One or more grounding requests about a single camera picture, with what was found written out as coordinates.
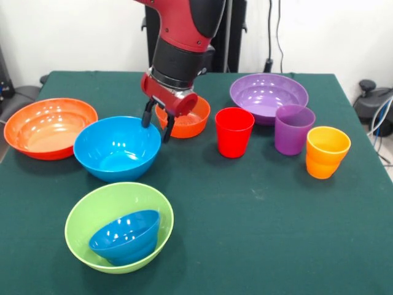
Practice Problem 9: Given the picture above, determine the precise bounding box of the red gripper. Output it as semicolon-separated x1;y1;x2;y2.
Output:
141;69;199;144

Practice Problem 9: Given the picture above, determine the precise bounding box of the dark green table cloth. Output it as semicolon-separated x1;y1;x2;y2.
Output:
0;71;393;295

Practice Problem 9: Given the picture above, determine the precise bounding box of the thin black cable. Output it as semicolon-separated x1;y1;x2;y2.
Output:
276;0;295;77

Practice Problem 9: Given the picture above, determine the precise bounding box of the large light blue bowl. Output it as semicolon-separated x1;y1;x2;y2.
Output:
72;116;162;183

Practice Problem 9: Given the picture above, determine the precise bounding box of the grey office chair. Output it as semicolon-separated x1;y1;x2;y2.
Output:
0;85;42;130

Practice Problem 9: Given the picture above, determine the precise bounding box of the purple cup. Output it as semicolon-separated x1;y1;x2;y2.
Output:
274;104;317;157

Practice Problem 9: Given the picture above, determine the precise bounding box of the green bowl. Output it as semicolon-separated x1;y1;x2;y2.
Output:
64;181;175;275

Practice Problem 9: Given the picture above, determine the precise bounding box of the small orange bowl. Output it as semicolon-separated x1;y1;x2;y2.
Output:
155;95;211;139

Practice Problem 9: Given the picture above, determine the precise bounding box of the large orange bowl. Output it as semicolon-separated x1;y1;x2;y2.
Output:
3;97;99;161

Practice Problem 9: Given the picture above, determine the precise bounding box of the bundle of floor cables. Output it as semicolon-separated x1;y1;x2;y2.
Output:
367;98;393;168

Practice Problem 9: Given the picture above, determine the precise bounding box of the black equipment stand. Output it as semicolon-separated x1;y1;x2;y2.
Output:
0;45;14;102

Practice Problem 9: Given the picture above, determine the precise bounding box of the orange cup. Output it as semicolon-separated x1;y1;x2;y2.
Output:
305;125;352;180

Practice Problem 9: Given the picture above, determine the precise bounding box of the black chair base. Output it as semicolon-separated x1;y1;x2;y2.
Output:
352;79;393;138

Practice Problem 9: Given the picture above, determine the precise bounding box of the small dark blue bowl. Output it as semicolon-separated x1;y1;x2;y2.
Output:
88;210;161;267

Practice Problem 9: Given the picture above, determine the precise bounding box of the purple bowl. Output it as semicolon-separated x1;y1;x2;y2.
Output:
229;73;309;126

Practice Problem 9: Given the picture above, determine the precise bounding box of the red cup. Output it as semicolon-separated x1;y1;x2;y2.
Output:
214;107;255;159

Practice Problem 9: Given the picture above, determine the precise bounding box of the black cable with plug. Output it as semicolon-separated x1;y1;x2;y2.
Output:
263;0;274;73

